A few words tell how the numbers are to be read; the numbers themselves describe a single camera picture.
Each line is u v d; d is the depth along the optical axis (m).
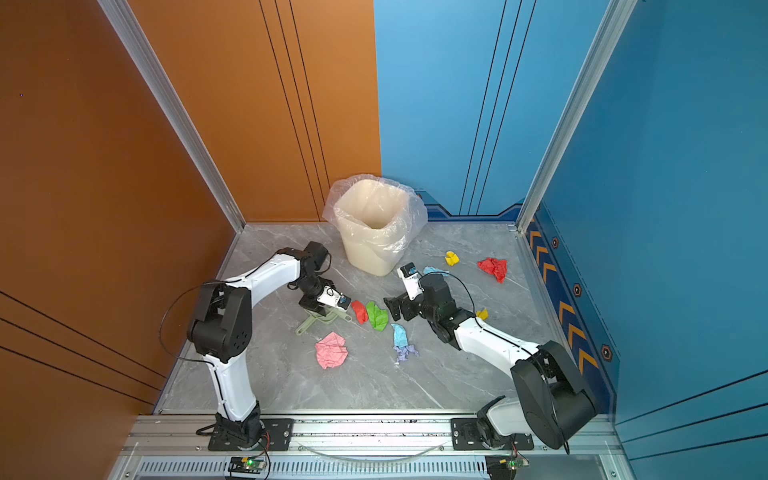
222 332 0.52
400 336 0.89
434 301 0.66
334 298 0.83
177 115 0.87
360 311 0.94
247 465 0.71
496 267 1.05
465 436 0.72
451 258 1.08
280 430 0.74
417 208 0.91
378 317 0.93
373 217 1.05
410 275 0.74
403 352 0.85
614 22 0.71
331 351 0.85
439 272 0.75
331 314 0.92
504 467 0.71
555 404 0.42
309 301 0.85
